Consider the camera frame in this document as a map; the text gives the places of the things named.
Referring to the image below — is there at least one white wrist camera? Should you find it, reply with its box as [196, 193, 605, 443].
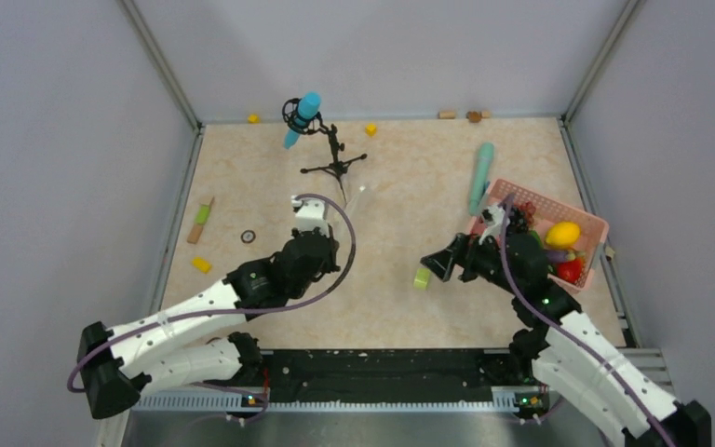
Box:
[479, 203, 506, 244]
[290, 196, 331, 238]

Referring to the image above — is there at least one yellow block near left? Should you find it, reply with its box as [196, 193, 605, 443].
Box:
[191, 257, 212, 274]

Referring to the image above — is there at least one pink plastic basket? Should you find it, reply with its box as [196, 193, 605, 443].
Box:
[477, 179, 609, 293]

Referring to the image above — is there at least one red grape bunch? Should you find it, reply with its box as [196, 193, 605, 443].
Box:
[519, 201, 536, 216]

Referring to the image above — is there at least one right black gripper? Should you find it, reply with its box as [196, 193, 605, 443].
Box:
[421, 229, 522, 295]

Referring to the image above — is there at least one yellow lemon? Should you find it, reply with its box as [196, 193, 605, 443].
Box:
[544, 221, 582, 249]

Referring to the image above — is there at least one clear zip top bag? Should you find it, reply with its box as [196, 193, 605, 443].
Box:
[344, 185, 372, 226]

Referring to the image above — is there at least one purple eggplant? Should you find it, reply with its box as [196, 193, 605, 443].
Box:
[544, 249, 586, 264]

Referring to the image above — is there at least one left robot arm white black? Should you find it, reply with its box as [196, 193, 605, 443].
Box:
[67, 223, 348, 420]

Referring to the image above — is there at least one poker chip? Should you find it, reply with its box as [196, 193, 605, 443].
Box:
[240, 230, 256, 244]

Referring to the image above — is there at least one lime green toy brick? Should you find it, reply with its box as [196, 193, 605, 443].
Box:
[412, 267, 431, 291]

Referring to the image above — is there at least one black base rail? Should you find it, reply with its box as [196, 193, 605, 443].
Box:
[264, 348, 530, 404]

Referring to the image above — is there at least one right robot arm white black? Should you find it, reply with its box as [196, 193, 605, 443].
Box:
[421, 234, 712, 446]

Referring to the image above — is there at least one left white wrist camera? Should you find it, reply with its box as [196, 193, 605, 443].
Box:
[290, 196, 331, 238]

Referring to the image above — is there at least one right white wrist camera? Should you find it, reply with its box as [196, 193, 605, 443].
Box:
[479, 203, 506, 244]

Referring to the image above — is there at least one blue microphone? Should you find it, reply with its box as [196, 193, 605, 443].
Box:
[282, 91, 321, 150]

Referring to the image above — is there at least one red pepper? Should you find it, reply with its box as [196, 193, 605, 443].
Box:
[556, 257, 584, 285]

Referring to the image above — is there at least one green cucumber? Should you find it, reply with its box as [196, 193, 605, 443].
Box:
[528, 230, 545, 248]

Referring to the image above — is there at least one teal cylinder tube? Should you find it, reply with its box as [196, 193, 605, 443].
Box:
[468, 142, 495, 216]

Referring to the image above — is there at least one green and wood block stick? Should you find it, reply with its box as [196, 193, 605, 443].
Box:
[186, 195, 215, 245]

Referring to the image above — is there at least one brown wooden piece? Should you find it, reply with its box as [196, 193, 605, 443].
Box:
[465, 110, 492, 124]

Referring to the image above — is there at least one black microphone tripod stand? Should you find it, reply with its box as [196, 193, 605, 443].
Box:
[299, 107, 368, 203]

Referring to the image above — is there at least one black grape bunch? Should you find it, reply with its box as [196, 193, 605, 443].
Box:
[507, 206, 530, 234]

